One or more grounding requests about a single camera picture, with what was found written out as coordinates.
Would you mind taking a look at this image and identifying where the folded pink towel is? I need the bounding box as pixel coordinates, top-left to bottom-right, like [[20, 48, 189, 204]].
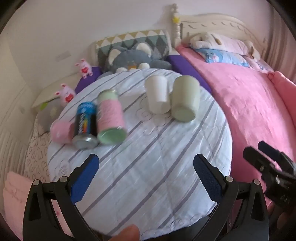
[[3, 171, 74, 241]]

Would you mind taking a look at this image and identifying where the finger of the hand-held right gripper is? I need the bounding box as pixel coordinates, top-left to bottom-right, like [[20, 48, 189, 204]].
[[258, 141, 296, 172], [243, 146, 278, 174]]

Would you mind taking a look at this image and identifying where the pink bumper cushion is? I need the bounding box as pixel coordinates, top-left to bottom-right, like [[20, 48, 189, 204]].
[[268, 71, 296, 129]]

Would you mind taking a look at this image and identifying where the heart print sheet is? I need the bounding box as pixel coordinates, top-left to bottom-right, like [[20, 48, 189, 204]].
[[23, 112, 57, 183]]

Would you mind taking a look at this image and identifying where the white plush on pillow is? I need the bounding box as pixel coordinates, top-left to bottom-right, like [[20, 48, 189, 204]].
[[208, 35, 252, 56]]

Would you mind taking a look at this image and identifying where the grey pillow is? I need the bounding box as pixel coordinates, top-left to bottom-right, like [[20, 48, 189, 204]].
[[35, 102, 65, 136]]

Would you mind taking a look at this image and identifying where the white plush dog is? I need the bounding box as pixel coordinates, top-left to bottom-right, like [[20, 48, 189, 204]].
[[189, 32, 232, 49]]

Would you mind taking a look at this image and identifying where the blue printed pillow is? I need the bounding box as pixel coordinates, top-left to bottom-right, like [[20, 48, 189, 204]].
[[196, 48, 251, 68]]

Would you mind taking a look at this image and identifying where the striped cloth round table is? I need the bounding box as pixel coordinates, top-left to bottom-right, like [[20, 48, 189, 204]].
[[47, 68, 233, 237]]

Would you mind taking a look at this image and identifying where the grey koala plush toy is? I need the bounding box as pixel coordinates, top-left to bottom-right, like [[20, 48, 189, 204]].
[[103, 43, 173, 73]]

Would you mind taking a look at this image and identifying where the pink blanket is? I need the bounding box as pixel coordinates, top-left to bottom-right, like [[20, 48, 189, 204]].
[[176, 44, 296, 230]]

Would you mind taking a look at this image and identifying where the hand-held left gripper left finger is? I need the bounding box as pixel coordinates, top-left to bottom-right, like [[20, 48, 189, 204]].
[[22, 153, 100, 241]]

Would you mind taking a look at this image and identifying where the white bed headboard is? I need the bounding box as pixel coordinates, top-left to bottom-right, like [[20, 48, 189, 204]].
[[171, 4, 266, 48]]

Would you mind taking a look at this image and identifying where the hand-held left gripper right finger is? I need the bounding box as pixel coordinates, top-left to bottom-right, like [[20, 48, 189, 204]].
[[193, 153, 269, 241]]

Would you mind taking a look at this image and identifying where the white cup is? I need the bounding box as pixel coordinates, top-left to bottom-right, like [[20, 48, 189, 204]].
[[145, 75, 171, 114]]

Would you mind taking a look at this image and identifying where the light curtain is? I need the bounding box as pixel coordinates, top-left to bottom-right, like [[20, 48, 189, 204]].
[[261, 9, 296, 77]]

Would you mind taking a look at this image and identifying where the person's right hand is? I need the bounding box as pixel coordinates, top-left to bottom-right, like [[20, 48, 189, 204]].
[[269, 204, 296, 235]]

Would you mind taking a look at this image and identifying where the blue and black can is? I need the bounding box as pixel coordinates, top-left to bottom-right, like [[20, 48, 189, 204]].
[[72, 102, 99, 149]]

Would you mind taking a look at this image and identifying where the purple cushion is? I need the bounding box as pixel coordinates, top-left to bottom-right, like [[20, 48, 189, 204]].
[[74, 54, 212, 93]]

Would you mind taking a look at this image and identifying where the small pink cup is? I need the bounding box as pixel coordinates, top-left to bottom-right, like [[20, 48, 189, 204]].
[[50, 120, 76, 144]]

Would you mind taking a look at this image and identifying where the pink and green cup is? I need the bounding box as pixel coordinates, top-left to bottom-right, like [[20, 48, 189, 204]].
[[96, 89, 127, 146]]

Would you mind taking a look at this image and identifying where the pale green cup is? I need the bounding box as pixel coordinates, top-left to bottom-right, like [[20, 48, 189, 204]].
[[170, 75, 201, 122]]

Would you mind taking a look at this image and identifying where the diamond pattern pillow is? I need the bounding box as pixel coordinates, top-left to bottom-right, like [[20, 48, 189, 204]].
[[95, 30, 172, 67]]

